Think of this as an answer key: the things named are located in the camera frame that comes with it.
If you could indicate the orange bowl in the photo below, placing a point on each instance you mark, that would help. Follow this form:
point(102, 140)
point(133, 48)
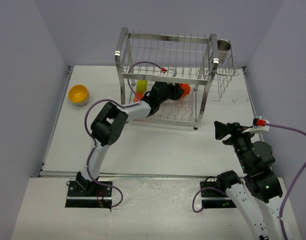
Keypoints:
point(186, 88)
point(138, 96)

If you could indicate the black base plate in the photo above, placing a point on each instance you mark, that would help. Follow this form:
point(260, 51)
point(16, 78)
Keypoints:
point(97, 196)
point(212, 199)

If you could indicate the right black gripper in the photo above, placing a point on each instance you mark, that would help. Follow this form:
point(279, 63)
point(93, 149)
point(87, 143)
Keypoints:
point(234, 128)

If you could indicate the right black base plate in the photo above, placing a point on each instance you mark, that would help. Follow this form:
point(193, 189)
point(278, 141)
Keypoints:
point(212, 199)

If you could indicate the lime green bowl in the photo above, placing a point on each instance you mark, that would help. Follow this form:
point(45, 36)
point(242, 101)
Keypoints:
point(141, 86)

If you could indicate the steel two-tier dish rack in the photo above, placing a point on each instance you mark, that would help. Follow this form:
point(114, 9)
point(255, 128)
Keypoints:
point(147, 56)

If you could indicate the yellow bowl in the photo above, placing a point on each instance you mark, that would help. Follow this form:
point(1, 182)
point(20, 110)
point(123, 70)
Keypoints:
point(78, 93)

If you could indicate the white floral bowl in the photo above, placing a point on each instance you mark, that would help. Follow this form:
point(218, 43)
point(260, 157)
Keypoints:
point(82, 103)

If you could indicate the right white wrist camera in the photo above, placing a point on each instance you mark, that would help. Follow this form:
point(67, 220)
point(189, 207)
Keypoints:
point(259, 125)

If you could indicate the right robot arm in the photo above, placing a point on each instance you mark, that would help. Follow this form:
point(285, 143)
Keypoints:
point(258, 195)

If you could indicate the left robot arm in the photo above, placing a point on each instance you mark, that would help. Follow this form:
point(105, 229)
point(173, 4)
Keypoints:
point(105, 120)

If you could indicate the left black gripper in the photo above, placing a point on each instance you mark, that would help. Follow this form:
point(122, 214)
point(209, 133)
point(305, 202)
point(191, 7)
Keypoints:
point(177, 91)

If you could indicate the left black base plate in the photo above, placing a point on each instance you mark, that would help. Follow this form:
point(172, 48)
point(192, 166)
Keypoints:
point(97, 196)

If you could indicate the steel utensil cup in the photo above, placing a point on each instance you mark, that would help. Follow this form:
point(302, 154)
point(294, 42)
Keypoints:
point(224, 47)

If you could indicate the wire cutlery basket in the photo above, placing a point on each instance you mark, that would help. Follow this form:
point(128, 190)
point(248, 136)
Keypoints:
point(223, 77)

